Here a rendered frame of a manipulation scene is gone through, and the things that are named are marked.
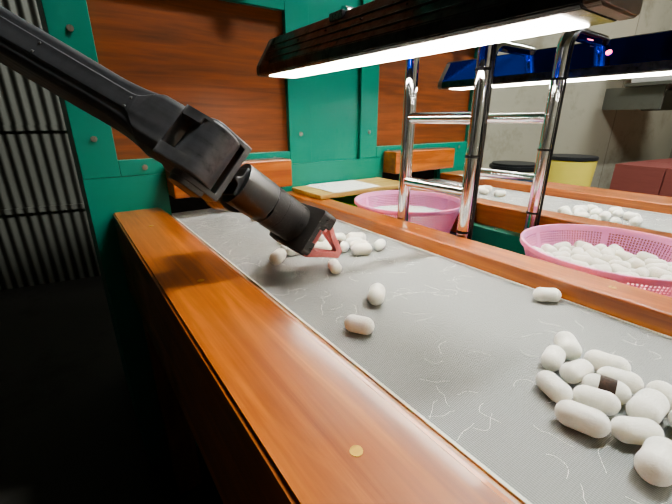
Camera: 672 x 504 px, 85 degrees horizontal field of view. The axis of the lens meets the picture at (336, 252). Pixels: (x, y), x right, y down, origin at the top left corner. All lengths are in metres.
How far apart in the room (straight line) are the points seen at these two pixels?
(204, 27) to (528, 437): 0.95
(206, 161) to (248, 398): 0.26
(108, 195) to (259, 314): 0.61
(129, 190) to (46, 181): 1.81
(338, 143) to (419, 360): 0.88
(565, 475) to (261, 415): 0.20
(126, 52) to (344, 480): 0.88
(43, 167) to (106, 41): 1.83
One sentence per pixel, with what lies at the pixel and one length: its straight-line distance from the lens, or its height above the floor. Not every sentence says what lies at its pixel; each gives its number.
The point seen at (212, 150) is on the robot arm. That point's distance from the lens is 0.44.
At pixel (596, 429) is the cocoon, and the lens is 0.34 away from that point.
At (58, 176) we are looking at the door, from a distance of 2.72.
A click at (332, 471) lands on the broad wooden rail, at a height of 0.76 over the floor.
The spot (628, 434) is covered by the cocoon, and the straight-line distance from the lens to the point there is 0.35.
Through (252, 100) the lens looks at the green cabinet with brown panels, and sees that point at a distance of 1.03.
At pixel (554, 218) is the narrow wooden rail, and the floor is 0.76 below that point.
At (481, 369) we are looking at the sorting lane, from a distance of 0.38.
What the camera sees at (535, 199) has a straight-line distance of 0.88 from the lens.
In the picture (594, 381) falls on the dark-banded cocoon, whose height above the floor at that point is 0.76.
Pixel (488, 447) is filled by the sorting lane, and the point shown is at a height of 0.74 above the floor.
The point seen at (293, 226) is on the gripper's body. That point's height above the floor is 0.82.
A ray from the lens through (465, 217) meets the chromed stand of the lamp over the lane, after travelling 0.68.
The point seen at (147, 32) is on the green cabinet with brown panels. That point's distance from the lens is 0.97.
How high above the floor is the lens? 0.96
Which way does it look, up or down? 20 degrees down
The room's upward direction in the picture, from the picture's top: straight up
